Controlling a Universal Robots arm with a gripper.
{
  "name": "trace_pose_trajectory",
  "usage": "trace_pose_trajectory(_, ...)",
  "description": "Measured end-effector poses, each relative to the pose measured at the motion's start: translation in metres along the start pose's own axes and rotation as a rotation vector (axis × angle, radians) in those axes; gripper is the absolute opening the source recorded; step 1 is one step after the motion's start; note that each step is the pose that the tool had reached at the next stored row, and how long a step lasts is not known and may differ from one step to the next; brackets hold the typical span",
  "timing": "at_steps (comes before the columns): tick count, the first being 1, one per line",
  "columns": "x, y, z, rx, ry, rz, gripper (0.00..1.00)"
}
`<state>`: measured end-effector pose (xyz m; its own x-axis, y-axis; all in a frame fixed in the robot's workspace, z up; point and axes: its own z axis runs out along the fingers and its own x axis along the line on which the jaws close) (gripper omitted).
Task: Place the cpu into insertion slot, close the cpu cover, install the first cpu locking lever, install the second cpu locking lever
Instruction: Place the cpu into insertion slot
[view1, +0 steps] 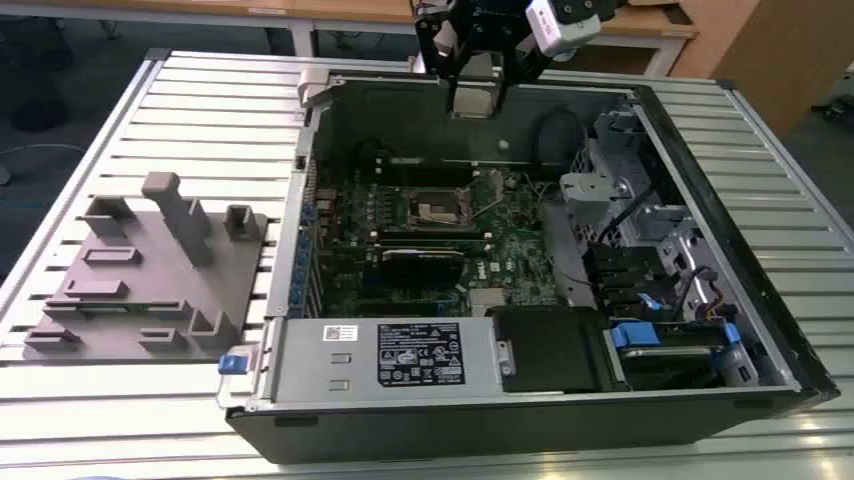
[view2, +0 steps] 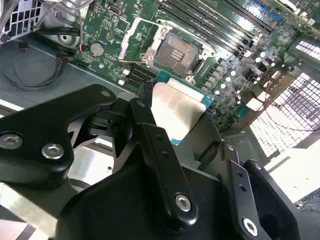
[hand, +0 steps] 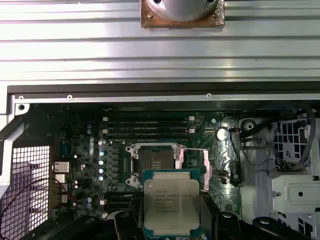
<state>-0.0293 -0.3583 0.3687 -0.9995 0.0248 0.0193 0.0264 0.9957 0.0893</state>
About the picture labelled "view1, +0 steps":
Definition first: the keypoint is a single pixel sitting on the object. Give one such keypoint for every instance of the hard disk in blue carrier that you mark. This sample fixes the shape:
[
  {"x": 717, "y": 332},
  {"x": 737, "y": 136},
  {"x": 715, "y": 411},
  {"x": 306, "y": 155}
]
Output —
[{"x": 634, "y": 334}]

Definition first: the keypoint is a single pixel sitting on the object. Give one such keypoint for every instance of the silver chipset heatsink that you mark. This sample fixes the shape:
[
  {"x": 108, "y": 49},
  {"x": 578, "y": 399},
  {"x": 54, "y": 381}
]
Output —
[{"x": 487, "y": 300}]

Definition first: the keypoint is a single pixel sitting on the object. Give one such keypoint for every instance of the green motherboard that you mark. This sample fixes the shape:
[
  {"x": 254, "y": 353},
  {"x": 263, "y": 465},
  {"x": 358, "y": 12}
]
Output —
[{"x": 521, "y": 250}]

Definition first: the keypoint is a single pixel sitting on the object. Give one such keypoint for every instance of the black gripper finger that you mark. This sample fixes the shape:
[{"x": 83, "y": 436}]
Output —
[
  {"x": 501, "y": 100},
  {"x": 455, "y": 95}
]

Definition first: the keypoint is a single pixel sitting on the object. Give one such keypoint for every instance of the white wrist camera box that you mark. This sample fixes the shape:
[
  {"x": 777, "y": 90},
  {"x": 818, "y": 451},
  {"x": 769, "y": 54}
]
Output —
[{"x": 567, "y": 32}]

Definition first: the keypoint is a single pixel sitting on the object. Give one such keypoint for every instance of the black RAM slot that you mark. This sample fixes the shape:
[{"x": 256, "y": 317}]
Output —
[
  {"x": 434, "y": 234},
  {"x": 434, "y": 245}
]

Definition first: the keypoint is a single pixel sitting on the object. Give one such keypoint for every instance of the CPU socket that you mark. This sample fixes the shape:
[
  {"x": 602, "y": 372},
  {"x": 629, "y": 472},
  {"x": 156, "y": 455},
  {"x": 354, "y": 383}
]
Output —
[{"x": 437, "y": 210}]

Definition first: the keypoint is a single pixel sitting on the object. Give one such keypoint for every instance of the silver-topped CPU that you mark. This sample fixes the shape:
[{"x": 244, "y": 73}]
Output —
[{"x": 475, "y": 106}]

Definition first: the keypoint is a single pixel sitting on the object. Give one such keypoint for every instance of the black fan shroud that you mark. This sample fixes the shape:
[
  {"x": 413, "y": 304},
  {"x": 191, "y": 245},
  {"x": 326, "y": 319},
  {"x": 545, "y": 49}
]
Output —
[{"x": 554, "y": 350}]

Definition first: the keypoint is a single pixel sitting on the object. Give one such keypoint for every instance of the silver metal disk bay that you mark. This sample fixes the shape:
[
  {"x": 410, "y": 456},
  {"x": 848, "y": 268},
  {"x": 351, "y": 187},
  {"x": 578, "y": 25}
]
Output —
[{"x": 681, "y": 235}]

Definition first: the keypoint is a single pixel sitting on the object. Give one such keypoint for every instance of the black plastic disk bay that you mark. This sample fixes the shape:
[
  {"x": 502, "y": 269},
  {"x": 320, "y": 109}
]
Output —
[{"x": 621, "y": 280}]

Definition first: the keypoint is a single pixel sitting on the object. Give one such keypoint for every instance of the blue case latch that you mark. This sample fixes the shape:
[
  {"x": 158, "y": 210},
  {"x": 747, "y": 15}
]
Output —
[{"x": 231, "y": 364}]

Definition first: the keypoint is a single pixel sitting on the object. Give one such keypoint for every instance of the grey parts rack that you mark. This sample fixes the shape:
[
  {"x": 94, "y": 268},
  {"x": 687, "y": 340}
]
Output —
[{"x": 160, "y": 280}]

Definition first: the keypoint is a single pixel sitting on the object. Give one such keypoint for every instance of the wooden desk white frame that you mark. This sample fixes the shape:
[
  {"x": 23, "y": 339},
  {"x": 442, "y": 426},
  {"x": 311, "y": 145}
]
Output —
[
  {"x": 647, "y": 30},
  {"x": 134, "y": 6}
]

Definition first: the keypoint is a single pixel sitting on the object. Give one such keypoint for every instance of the silver power supply unit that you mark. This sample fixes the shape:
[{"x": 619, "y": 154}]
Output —
[{"x": 314, "y": 360}]

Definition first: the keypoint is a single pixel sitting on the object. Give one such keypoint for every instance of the green RAM stick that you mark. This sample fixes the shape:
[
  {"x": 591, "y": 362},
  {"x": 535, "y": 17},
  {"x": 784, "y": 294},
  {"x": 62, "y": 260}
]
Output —
[{"x": 114, "y": 307}]

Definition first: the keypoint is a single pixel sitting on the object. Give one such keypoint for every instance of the wooden cabinet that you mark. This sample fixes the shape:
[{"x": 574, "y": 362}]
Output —
[{"x": 788, "y": 50}]

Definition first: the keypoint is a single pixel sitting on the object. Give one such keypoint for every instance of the black graphics card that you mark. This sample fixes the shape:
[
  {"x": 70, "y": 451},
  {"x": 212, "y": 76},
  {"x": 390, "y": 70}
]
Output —
[{"x": 421, "y": 267}]

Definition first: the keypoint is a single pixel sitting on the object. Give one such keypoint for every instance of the black PC case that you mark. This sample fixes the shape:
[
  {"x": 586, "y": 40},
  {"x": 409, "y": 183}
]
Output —
[{"x": 467, "y": 430}]

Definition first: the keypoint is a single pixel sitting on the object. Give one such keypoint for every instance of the perforated metal drive cage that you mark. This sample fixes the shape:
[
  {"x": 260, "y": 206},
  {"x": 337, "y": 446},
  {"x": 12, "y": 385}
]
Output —
[{"x": 590, "y": 192}]

